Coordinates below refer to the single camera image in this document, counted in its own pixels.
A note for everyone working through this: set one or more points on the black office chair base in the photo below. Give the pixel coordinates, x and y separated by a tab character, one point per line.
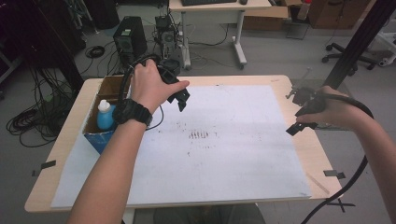
339	57

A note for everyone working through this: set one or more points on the open computer case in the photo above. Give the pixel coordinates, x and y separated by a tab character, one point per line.
168	39

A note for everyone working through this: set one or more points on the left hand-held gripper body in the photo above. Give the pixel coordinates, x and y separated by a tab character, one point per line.
171	70

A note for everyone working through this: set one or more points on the black bin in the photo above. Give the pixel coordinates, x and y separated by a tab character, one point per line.
102	14

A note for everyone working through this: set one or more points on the black computer tower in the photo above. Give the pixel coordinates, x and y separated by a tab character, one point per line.
129	39

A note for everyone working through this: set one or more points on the white desk with wooden top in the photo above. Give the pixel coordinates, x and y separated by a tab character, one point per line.
218	11

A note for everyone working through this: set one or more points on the black tape cross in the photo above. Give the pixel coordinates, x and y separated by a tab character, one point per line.
341	204

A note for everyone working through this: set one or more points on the flat cardboard box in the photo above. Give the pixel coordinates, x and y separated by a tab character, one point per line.
264	17

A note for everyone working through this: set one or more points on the white paper sheet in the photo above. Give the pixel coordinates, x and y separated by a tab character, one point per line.
224	161

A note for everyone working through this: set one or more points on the black computer mouse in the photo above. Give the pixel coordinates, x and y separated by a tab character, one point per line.
243	2

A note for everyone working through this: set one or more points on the white device on floor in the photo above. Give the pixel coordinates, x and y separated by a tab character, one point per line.
387	49

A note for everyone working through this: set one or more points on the cardboard box with blue side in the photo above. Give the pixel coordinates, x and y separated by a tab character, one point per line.
101	141

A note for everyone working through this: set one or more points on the black keyboard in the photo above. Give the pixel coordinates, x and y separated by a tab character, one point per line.
208	2

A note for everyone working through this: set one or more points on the person's left hand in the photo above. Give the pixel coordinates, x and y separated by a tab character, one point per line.
148	87

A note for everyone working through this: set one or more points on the bottle with red cap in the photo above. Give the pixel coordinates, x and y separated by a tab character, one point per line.
303	11

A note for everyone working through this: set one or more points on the blue bottle with white cap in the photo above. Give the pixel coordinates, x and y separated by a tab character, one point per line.
105	119

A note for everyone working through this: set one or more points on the person's right hand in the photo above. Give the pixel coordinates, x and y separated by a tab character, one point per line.
339	112

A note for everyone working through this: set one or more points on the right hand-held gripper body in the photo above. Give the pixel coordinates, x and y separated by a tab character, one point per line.
313	104

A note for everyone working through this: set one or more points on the black wristwatch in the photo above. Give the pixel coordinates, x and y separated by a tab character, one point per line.
132	112

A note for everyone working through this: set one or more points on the black tape piece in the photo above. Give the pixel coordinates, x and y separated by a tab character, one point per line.
46	165
333	173

